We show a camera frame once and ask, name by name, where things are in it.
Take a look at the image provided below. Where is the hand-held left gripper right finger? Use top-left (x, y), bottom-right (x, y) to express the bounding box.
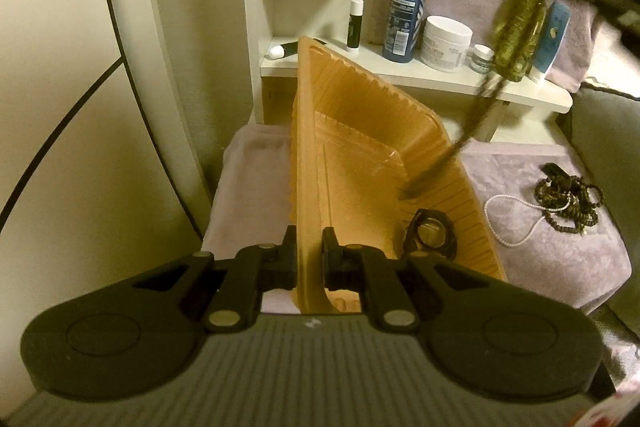
top-left (321, 227), bottom-right (493, 330)

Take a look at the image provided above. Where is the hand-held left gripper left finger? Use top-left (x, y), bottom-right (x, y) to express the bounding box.
top-left (131, 225), bottom-right (299, 334)

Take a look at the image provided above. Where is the orange plastic tray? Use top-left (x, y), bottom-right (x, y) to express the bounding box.
top-left (289, 35), bottom-right (508, 314)

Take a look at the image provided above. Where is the dark bead bracelet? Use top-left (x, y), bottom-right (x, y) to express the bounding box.
top-left (397, 72), bottom-right (506, 202)

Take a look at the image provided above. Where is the dark bead necklace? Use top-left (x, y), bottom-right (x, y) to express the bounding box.
top-left (534, 177), bottom-right (603, 239)

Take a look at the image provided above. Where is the blue white tube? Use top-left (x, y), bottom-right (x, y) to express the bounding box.
top-left (527, 2), bottom-right (572, 84)

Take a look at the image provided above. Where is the green spray bottle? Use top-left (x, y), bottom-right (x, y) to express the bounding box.
top-left (492, 0), bottom-right (548, 82)

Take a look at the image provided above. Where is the small green label jar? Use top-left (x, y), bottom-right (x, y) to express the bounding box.
top-left (469, 44), bottom-right (496, 75)

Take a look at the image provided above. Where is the black wrist watch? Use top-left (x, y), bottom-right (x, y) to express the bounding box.
top-left (400, 208), bottom-right (458, 260)

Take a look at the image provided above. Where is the grey cushion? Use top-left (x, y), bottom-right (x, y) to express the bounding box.
top-left (565, 79), bottom-right (640, 358)

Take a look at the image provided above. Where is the white cream jar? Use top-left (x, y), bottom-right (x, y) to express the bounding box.
top-left (419, 16), bottom-right (473, 68)

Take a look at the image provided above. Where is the blue spray bottle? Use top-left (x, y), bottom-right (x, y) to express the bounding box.
top-left (382, 0), bottom-right (427, 62)

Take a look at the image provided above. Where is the pink plush blanket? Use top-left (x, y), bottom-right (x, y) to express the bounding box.
top-left (202, 124), bottom-right (631, 313)

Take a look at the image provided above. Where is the black tube with white cap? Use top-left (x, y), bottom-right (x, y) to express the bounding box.
top-left (267, 41), bottom-right (328, 59)

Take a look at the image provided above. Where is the black white lip balm stick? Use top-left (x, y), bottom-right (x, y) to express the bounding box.
top-left (346, 0), bottom-right (363, 58)

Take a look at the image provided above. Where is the white pearl necklace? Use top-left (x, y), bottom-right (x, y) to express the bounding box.
top-left (484, 194), bottom-right (551, 249)

